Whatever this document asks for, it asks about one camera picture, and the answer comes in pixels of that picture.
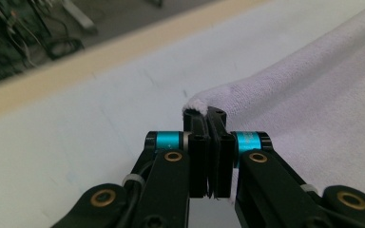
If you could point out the lilac patterned towel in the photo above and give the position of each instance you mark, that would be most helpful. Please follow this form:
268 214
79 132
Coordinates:
297 110

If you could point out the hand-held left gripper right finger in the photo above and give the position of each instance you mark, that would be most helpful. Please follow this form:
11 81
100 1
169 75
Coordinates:
225 167

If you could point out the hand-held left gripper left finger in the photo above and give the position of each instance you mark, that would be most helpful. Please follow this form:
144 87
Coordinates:
199 164

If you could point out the white foam mat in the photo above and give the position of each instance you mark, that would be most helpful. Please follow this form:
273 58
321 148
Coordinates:
76 126

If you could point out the white table leg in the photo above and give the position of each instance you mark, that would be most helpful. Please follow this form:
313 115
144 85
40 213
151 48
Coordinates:
79 17

